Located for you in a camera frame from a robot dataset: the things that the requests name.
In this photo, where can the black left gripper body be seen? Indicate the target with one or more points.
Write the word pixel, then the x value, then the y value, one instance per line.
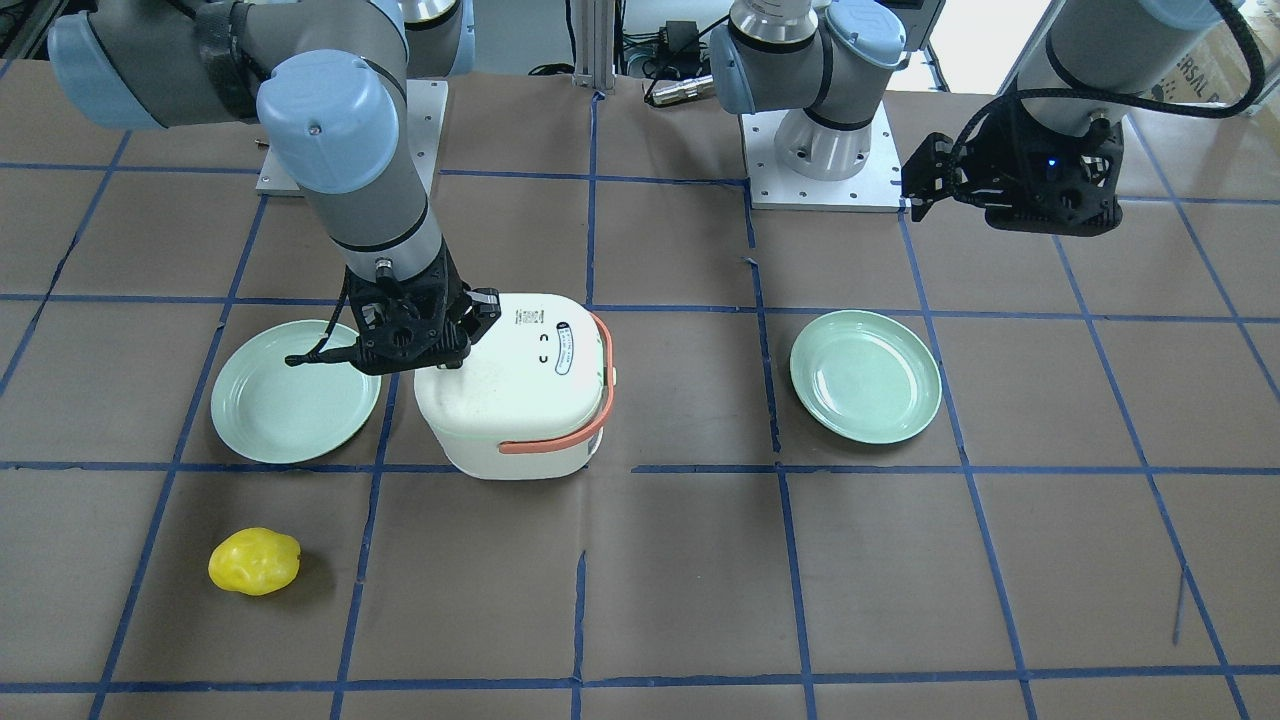
pixel 1003 160

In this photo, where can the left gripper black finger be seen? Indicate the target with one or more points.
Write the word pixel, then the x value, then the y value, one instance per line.
pixel 925 179

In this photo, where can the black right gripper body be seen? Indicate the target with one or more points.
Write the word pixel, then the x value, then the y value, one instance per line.
pixel 481 306

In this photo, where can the white rice cooker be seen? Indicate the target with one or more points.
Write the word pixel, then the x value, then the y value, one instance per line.
pixel 532 399

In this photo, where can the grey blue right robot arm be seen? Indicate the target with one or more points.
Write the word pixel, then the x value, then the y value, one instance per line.
pixel 328 81

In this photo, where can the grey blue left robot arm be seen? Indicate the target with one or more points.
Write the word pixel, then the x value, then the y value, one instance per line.
pixel 834 60

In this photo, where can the green plate near cooker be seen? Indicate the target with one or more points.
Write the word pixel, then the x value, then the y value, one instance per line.
pixel 268 411

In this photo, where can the yellow plastic potato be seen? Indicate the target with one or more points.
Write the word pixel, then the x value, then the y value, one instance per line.
pixel 255 561

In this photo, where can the black power adapter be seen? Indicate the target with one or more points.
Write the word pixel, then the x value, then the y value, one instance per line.
pixel 677 38

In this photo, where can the silver cable connector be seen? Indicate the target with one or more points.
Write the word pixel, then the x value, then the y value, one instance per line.
pixel 680 92

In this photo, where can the aluminium frame post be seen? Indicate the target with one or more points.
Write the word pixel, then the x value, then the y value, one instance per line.
pixel 596 27

